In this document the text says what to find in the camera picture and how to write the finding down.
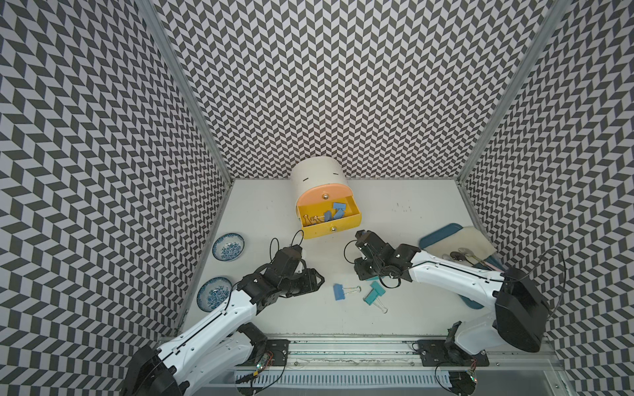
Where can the teal cutting board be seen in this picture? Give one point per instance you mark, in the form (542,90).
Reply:
(450,229)

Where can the white round drawer cabinet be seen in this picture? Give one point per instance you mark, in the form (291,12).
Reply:
(316,171)

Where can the metal spoons on cloth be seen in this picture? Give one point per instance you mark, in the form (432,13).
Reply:
(465,255)

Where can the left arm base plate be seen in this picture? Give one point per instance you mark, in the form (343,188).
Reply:
(275,350)

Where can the beige cloth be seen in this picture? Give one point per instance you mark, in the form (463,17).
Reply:
(468,238)

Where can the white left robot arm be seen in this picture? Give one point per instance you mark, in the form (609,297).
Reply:
(226,337)

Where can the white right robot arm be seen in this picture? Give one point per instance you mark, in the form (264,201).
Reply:
(516,312)

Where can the blue patterned bowl far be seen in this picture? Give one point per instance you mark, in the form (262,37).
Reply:
(228,247)

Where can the yellow drawer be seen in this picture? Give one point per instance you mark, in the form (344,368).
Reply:
(351,220)

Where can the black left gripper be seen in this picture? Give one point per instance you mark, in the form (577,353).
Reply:
(310,281)

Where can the green binder clip bottom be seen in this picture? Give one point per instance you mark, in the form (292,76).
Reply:
(373,299)

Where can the green binder clip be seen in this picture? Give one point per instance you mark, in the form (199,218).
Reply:
(373,299)
(379,289)

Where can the blue patterned bowl near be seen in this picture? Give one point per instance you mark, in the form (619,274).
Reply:
(213,293)

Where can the green binder clip centre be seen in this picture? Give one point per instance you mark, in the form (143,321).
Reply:
(379,289)

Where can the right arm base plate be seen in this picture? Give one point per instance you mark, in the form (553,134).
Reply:
(434,352)

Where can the blue patterned bowl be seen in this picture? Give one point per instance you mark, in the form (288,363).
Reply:
(213,293)
(228,247)

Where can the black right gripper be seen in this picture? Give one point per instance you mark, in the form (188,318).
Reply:
(361,274)

